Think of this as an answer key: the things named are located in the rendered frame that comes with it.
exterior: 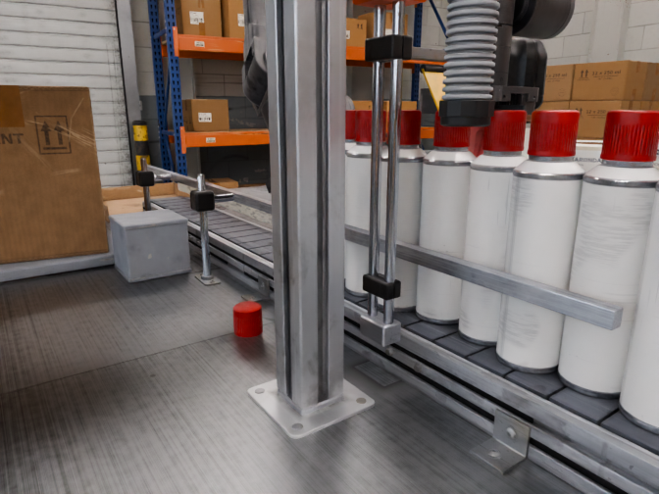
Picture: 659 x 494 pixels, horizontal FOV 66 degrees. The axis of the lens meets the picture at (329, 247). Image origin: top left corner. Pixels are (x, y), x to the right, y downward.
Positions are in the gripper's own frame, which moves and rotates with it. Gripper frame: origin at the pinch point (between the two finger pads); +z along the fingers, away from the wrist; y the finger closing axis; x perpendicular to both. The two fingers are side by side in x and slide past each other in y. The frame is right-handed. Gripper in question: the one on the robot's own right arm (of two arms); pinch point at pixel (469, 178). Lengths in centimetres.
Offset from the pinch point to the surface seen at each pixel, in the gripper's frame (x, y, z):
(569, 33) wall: -465, 278, -81
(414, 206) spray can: 7.4, 0.4, 2.3
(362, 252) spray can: 9.0, 6.5, 8.3
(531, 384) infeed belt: 9.7, -15.7, 13.4
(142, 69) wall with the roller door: -85, 436, -38
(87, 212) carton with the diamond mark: 29, 54, 10
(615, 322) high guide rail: 10.2, -21.2, 6.1
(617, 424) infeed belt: 9.5, -22.1, 13.4
